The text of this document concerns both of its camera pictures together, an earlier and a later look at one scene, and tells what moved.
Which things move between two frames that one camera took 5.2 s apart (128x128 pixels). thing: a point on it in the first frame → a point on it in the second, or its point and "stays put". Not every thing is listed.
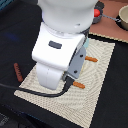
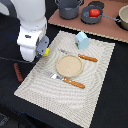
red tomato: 96,12 stays put
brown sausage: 18,73 stays put
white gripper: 56,55 → 32,40
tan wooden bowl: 123,16 stays put
